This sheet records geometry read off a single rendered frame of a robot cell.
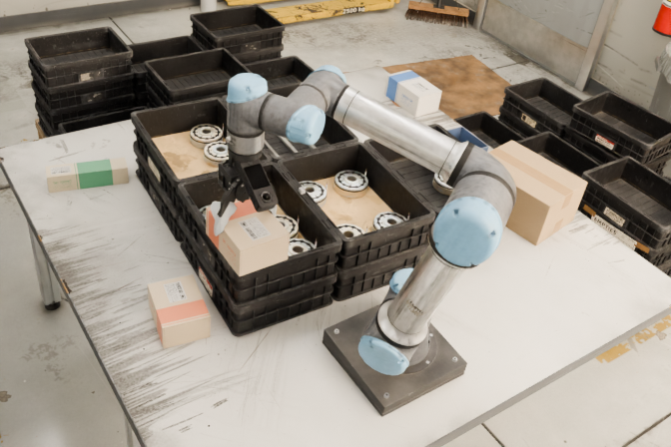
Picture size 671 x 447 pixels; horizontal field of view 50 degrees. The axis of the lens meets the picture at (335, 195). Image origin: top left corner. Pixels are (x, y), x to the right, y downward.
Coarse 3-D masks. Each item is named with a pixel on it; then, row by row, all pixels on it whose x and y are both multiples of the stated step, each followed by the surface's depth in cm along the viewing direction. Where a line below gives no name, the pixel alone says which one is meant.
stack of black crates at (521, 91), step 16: (544, 80) 376; (512, 96) 359; (528, 96) 377; (544, 96) 378; (560, 96) 370; (576, 96) 363; (512, 112) 363; (528, 112) 354; (544, 112) 346; (560, 112) 370; (512, 128) 365; (528, 128) 355; (544, 128) 348; (560, 128) 339
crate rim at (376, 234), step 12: (348, 144) 221; (360, 144) 222; (300, 156) 213; (312, 156) 214; (372, 156) 217; (384, 168) 213; (396, 180) 208; (408, 192) 204; (312, 204) 195; (420, 204) 201; (324, 216) 191; (432, 216) 196; (336, 228) 187; (384, 228) 190; (396, 228) 191; (408, 228) 194; (348, 240) 184; (360, 240) 186; (372, 240) 189
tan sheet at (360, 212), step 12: (324, 180) 222; (372, 192) 219; (336, 204) 213; (348, 204) 213; (360, 204) 214; (372, 204) 214; (384, 204) 215; (336, 216) 208; (348, 216) 209; (360, 216) 209; (372, 216) 210
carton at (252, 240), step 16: (208, 208) 158; (240, 208) 160; (208, 224) 160; (240, 224) 155; (256, 224) 156; (272, 224) 156; (224, 240) 155; (240, 240) 151; (256, 240) 151; (272, 240) 152; (288, 240) 155; (224, 256) 157; (240, 256) 150; (256, 256) 152; (272, 256) 155; (240, 272) 152
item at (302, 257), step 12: (276, 168) 206; (192, 180) 198; (204, 180) 198; (288, 180) 203; (180, 192) 194; (192, 204) 189; (204, 228) 183; (336, 240) 184; (300, 252) 178; (312, 252) 179; (324, 252) 181; (228, 264) 173; (276, 264) 174; (288, 264) 176; (240, 276) 170; (252, 276) 172
